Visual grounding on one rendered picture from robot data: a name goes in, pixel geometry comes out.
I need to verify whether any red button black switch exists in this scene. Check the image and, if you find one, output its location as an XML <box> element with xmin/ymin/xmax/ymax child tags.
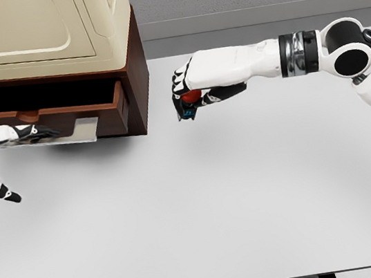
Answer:
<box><xmin>174</xmin><ymin>89</ymin><xmax>207</xmax><ymax>122</ymax></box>

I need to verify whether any brown cabinet with beige top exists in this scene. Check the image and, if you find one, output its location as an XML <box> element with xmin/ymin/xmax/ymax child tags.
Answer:
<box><xmin>0</xmin><ymin>0</ymin><xmax>159</xmax><ymax>159</ymax></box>

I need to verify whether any brown drawer with metal handle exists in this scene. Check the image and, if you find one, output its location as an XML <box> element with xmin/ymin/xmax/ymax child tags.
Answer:
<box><xmin>0</xmin><ymin>67</ymin><xmax>135</xmax><ymax>156</ymax></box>

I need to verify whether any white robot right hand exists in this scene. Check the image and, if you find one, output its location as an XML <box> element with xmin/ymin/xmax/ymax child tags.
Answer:
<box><xmin>165</xmin><ymin>44</ymin><xmax>256</xmax><ymax>123</ymax></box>

